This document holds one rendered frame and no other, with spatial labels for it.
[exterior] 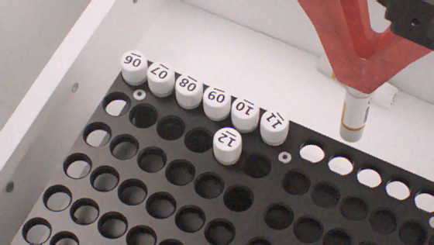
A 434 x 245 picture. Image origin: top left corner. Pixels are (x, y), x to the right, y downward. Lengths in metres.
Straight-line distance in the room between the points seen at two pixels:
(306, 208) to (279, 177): 0.02
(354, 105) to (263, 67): 0.16
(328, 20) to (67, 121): 0.20
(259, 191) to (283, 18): 0.13
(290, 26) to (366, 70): 0.18
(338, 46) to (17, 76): 1.24
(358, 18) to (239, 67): 0.18
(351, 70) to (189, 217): 0.13
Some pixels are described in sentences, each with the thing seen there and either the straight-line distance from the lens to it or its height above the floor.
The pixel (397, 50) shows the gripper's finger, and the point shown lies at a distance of 0.32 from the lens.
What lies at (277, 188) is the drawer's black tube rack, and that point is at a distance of 0.42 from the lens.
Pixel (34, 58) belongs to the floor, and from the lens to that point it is 1.57.
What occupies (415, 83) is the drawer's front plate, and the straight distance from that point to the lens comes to 0.52.
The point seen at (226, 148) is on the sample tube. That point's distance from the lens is 0.41.
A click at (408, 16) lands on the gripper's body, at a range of 0.26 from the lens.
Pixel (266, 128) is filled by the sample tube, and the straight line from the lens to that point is 0.42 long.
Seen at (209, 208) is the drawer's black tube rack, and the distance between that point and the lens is 0.41.
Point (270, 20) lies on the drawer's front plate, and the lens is 0.53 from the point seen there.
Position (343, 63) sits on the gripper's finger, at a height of 0.99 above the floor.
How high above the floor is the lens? 1.27
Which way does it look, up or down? 60 degrees down
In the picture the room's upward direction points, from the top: 1 degrees counter-clockwise
